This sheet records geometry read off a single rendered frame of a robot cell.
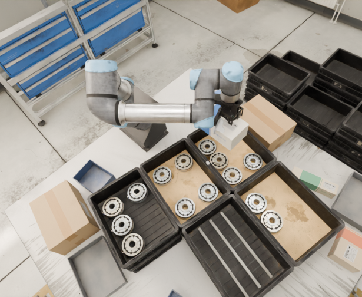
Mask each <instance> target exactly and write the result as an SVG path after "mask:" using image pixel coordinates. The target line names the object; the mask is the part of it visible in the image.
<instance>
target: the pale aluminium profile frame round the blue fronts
mask: <svg viewBox="0 0 362 297"><path fill-rule="evenodd" d="M41 2H42V4H43V6H44V8H47V7H49V6H48V4H47V2H46V0H41ZM62 2H63V4H65V5H66V7H67V13H68V15H69V17H70V18H69V20H70V22H72V23H73V25H74V27H75V29H74V31H75V33H78V35H79V38H78V39H76V40H75V41H72V42H71V43H69V44H68V45H66V46H64V47H63V48H61V49H59V50H58V51H56V52H54V53H53V54H51V55H49V56H47V57H46V58H44V59H43V60H41V61H39V62H38V63H36V64H34V65H33V66H31V67H29V68H28V69H26V70H25V71H23V72H21V73H19V74H18V75H16V76H14V77H13V78H11V79H10V80H8V81H7V80H6V75H7V73H6V72H5V71H4V70H3V71H1V72H0V82H1V84H2V85H3V86H4V87H5V88H6V89H7V90H8V91H9V92H10V93H11V94H12V95H13V96H14V97H15V98H16V99H17V100H18V101H19V103H20V104H21V105H22V106H23V107H24V108H25V109H26V110H27V111H28V112H29V113H30V115H31V116H33V118H34V119H36V121H37V122H38V125H39V126H43V125H44V124H45V121H44V120H41V119H40V118H39V117H40V116H42V115H44V114H45V113H47V112H48V111H49V110H51V109H52V108H54V107H55V106H57V105H58V104H60V103H61V102H63V101H64V100H66V99H67V98H69V97H70V96H71V95H73V94H75V93H76V92H77V91H79V90H80V89H82V88H84V87H85V86H86V81H83V82H82V83H80V84H78V85H77V86H76V87H74V88H73V89H71V90H69V91H68V92H67V93H65V94H64V95H62V96H60V97H59V98H57V99H56V100H55V101H53V102H52V103H50V104H48V105H47V106H46V107H44V108H43V109H41V110H39V111H33V110H32V107H33V105H34V104H36V103H37V102H39V101H40V100H42V99H43V98H45V97H46V96H48V95H50V94H51V93H53V92H54V91H55V90H57V89H59V88H60V87H62V86H63V85H65V84H66V83H68V82H69V81H71V80H72V79H74V78H75V77H77V76H79V75H80V74H82V73H83V72H84V71H85V64H84V65H83V66H81V67H80V68H79V69H77V70H76V71H74V72H73V73H71V74H70V75H68V76H66V77H65V78H63V79H62V80H61V81H58V82H57V83H56V84H54V85H53V86H51V87H49V88H48V89H46V90H45V91H43V92H42V93H39V94H38V95H36V96H35V97H34V98H32V99H31V100H29V101H28V102H25V101H24V100H23V99H22V97H21V96H20V95H22V94H23V93H24V92H23V91H20V92H19V91H15V90H14V88H13V87H15V86H16V84H17V83H18V82H19V81H21V80H23V79H24V78H26V77H27V76H29V75H31V74H32V73H34V72H35V71H37V70H39V69H40V68H42V67H44V66H45V65H47V64H49V63H50V62H52V61H53V60H55V59H57V58H58V57H60V56H62V55H64V54H65V53H67V52H68V51H70V50H72V49H73V48H75V47H77V46H78V45H80V44H81V45H83V46H84V48H85V50H86V51H85V53H86V55H87V57H88V59H89V60H103V59H104V58H106V57H107V56H109V55H111V54H112V53H113V52H115V51H116V50H118V49H120V48H121V47H123V46H124V45H126V44H127V43H129V42H130V41H132V40H133V39H135V38H136V37H138V36H140V35H141V34H144V35H146V36H147V37H149V38H147V39H146V40H145V41H143V42H142V43H140V44H138V45H137V46H136V47H134V48H133V49H131V50H129V51H128V52H126V53H125V54H124V55H122V56H120V57H119V58H117V59H116V60H115V62H116V63H117V64H119V63H120V62H122V61H123V60H125V59H126V58H128V57H129V56H131V55H132V54H134V53H135V52H137V51H138V50H140V49H141V48H142V47H144V46H146V45H147V44H149V43H150V42H152V43H153V44H152V47H153V48H156V47H157V46H158V44H156V39H155V33H154V27H153V24H152V18H151V13H150V7H149V3H148V0H141V1H139V2H138V3H136V4H135V5H133V6H131V7H129V8H128V9H126V10H124V11H123V12H121V13H120V14H118V15H116V16H114V17H113V18H111V19H109V20H108V21H106V22H105V23H103V24H101V25H100V26H98V27H96V28H94V29H93V30H91V31H90V32H87V33H86V34H83V32H82V28H81V26H80V25H79V23H78V21H77V16H76V15H75V14H74V12H73V10H72V8H71V6H70V4H69V2H68V0H62ZM67 4H68V5H67ZM68 6H69V8H68ZM142 6H144V7H145V14H144V15H143V16H144V17H146V16H147V20H146V19H144V21H145V26H144V27H142V28H140V29H139V30H137V32H135V33H133V34H132V35H130V36H129V37H127V38H126V39H124V40H122V41H121V42H119V43H117V44H116V45H114V46H113V47H112V48H110V49H108V50H107V51H105V52H103V53H102V54H100V55H99V56H97V57H96V58H94V56H93V54H92V49H91V48H90V47H89V45H88V43H87V42H88V39H90V38H91V37H93V36H94V35H96V34H98V33H100V32H101V31H103V30H104V29H106V28H108V27H110V26H111V25H112V24H114V23H116V22H118V21H119V20H121V19H123V18H124V17H126V16H127V15H129V14H131V13H132V12H134V11H136V10H137V9H139V8H140V7H142ZM147 30H150V33H149V32H148V31H147Z"/></svg>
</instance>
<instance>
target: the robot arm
mask: <svg viewBox="0 0 362 297"><path fill-rule="evenodd" d="M117 69H118V67H117V63H116V62H115V61H112V60H88V61H86V63H85V80H86V102H87V106H88V108H89V110H90V112H91V113H92V114H93V115H94V116H96V118H98V119H99V120H101V121H103V122H105V123H108V124H111V125H113V126H114V127H118V128H136V129H137V130H147V129H148V128H149V127H150V126H151V124H152V123H193V124H194V127H195V128H212V130H213V134H215V132H216V131H219V132H221V133H223V132H225V129H224V127H223V126H222V125H223V123H224V120H223V119H222V118H221V117H224V118H225V119H226V120H227V121H228V124H230V125H232V124H233V121H234V120H236V119H239V118H240V116H242V115H243V108H242V107H241V106H240V105H241V104H242V103H243V101H241V100H240V99H239V97H240V91H241V84H242V80H243V72H244V69H243V66H242V65H241V64H240V63H239V62H236V61H230V62H226V63H225V64H224V65H223V68H218V69H203V68H202V69H195V70H191V71H190V89H191V90H194V103H191V104H177V103H134V82H133V80H132V79H130V78H128V77H120V76H119V74H118V73H117ZM215 90H221V94H216V93H215ZM214 104H217V105H220V108H219V109H218V112H217V114H216V116H215V115H214ZM241 111H242V112H241ZM214 117H215V118H214Z"/></svg>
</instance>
